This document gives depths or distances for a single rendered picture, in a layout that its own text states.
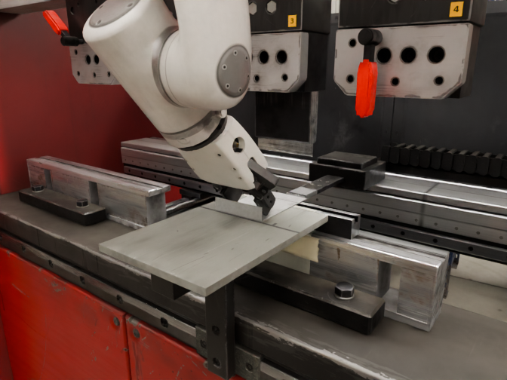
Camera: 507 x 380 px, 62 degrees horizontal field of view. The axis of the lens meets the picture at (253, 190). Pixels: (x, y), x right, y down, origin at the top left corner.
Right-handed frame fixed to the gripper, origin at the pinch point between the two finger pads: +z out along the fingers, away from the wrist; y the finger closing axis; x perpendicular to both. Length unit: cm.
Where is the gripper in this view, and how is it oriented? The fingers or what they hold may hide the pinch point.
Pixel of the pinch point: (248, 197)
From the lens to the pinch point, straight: 62.1
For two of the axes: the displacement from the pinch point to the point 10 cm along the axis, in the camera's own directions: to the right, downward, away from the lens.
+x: -4.6, 8.0, -4.0
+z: 3.9, 5.8, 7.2
